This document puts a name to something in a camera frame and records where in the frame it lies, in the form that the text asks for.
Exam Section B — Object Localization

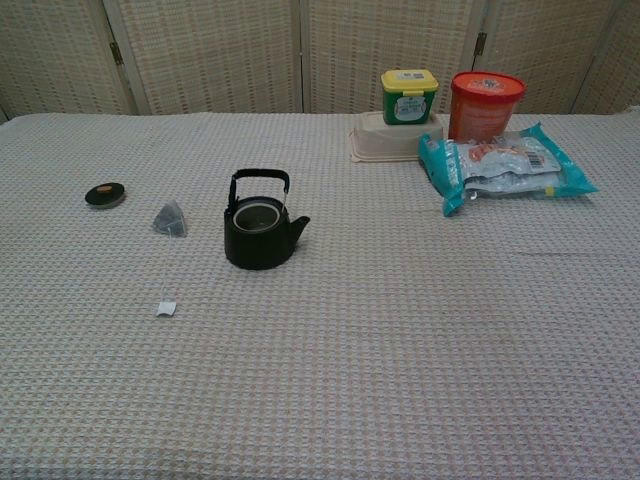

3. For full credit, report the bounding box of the woven folding screen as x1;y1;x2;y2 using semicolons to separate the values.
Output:
0;0;640;124

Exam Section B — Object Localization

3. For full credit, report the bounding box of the black cast iron teapot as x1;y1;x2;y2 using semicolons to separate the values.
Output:
223;168;312;272

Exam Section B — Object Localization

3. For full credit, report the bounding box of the black teapot lid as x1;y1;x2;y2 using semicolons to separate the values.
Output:
84;182;128;210

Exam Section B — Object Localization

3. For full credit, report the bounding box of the beige lunch box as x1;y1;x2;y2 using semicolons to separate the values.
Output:
348;110;445;164

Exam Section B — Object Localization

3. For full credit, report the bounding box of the red plastic tub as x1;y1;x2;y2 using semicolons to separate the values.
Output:
447;70;528;143

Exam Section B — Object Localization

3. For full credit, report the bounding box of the teal snack package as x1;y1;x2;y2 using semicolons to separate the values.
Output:
417;122;600;218

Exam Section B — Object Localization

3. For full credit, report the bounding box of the grey woven tablecloth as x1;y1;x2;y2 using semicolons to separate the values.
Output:
0;112;640;480

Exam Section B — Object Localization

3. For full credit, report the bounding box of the green container with yellow lid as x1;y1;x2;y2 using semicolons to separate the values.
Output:
380;68;440;127

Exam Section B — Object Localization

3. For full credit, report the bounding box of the pyramid tea bag with string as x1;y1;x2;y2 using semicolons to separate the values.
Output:
151;198;190;318

